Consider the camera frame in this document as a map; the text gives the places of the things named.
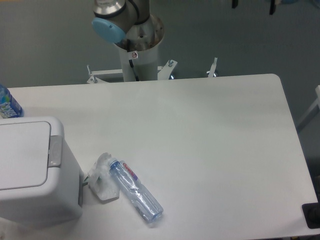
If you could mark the white push-lid trash can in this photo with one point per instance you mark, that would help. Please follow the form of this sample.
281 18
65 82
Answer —
40 178

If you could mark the silver blue-capped robot arm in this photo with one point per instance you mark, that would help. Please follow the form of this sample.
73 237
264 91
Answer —
128 24

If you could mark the crumpled clear plastic packaging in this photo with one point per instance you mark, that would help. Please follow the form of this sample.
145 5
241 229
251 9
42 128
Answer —
100 181

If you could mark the empty clear plastic bottle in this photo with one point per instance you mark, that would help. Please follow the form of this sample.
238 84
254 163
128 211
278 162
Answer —
130 185

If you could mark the blue labelled water bottle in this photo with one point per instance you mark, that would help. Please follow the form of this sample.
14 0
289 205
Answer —
9 107

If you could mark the white furniture leg right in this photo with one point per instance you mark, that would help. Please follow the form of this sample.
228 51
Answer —
310 113

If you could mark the black clamp at table edge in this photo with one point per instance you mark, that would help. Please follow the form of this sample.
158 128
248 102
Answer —
311 213

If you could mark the white pedestal base frame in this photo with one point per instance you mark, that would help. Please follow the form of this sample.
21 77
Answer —
163 73

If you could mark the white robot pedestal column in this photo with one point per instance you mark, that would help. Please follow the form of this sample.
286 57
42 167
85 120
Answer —
139 65

